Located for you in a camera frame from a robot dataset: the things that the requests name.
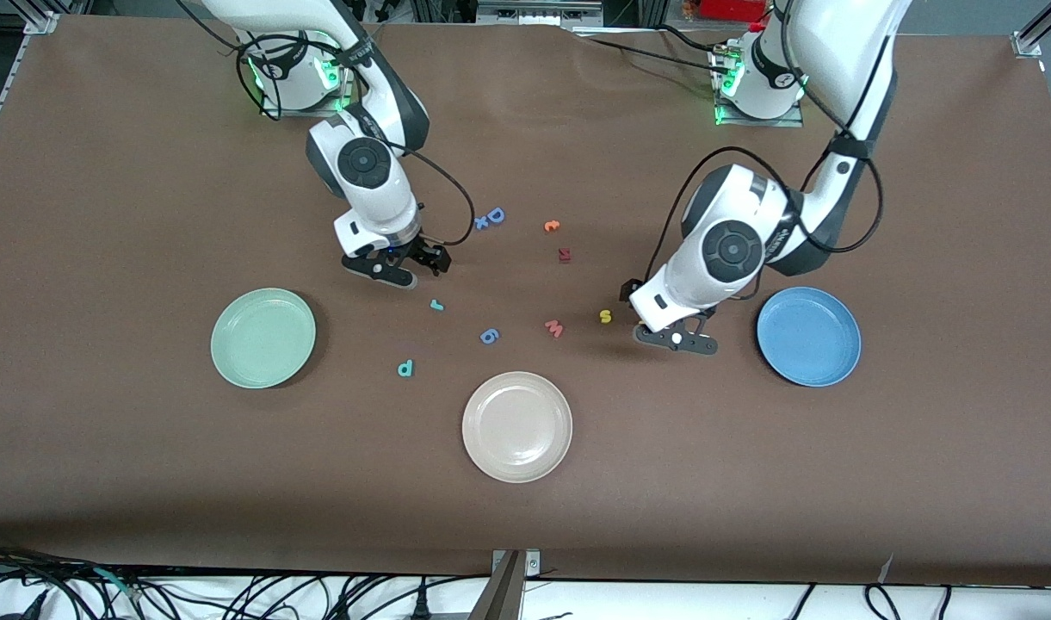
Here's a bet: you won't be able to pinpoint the mint green plate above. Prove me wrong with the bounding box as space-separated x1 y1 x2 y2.
210 288 317 390

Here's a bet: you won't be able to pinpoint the beige plate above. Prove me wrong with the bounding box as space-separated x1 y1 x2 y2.
461 371 573 484

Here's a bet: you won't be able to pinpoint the blue plate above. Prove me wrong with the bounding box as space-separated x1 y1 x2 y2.
756 287 862 388

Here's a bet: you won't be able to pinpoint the silver equipment rack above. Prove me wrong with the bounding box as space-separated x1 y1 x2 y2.
476 0 605 22

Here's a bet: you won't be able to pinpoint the red box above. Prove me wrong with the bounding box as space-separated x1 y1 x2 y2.
700 0 769 22

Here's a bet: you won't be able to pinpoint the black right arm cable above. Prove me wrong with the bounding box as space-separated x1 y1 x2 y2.
176 0 476 251

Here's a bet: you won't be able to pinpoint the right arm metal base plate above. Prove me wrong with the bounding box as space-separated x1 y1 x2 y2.
261 34 356 117

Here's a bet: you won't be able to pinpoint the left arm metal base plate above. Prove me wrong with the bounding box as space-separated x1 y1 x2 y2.
714 43 806 128

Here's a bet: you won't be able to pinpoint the black tabletop cable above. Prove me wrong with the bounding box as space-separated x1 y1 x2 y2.
568 24 737 78

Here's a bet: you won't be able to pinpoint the looped black floor cable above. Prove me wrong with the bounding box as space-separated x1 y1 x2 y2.
863 584 903 620

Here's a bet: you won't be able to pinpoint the aluminium table frame rail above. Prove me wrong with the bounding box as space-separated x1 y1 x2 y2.
1011 0 1051 74
0 12 61 169

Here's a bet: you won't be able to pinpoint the teal floor cable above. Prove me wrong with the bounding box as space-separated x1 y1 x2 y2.
93 567 143 602

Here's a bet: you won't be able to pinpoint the tangled black floor cables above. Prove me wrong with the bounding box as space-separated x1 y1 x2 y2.
0 538 491 620

